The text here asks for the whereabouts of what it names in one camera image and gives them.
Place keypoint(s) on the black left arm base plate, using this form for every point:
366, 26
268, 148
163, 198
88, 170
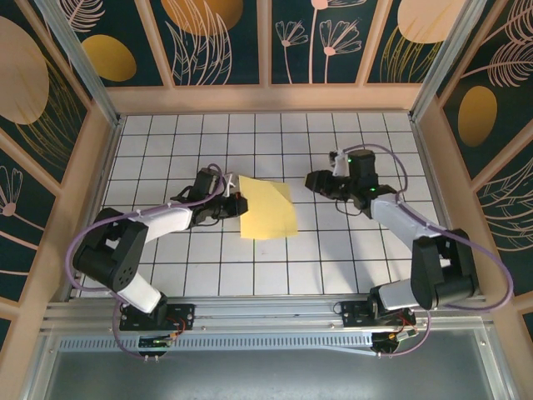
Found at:
183, 312

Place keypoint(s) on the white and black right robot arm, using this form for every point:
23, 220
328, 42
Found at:
395, 216

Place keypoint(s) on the aluminium side rail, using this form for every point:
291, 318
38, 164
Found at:
431, 166
104, 166

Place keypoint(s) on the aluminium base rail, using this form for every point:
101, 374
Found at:
266, 312

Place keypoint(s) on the small controller circuit board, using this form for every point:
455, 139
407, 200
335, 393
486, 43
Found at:
393, 338
156, 341

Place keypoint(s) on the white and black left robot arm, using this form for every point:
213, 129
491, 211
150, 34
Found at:
166, 221

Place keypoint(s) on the grey metal panel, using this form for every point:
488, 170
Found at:
266, 375

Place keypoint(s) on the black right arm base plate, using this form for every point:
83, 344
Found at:
354, 316

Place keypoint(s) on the aluminium corner post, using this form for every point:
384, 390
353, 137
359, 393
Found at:
449, 62
81, 62

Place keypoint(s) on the yellow cloth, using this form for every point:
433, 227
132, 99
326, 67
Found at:
266, 212

